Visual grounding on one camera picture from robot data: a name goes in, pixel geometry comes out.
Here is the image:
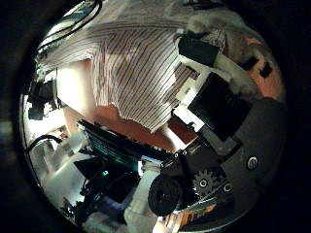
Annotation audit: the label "white red-striped shirt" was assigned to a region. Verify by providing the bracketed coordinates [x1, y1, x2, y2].
[38, 0, 227, 134]

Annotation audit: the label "black control box blue lights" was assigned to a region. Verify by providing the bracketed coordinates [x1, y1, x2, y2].
[76, 119, 173, 173]

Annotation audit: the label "orange perforated panel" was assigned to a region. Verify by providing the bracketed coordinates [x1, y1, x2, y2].
[166, 205, 217, 229]

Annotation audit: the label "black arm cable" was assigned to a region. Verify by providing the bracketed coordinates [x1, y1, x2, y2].
[25, 134, 62, 153]

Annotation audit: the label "black overhead cable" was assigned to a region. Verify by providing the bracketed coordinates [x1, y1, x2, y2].
[37, 0, 103, 52]

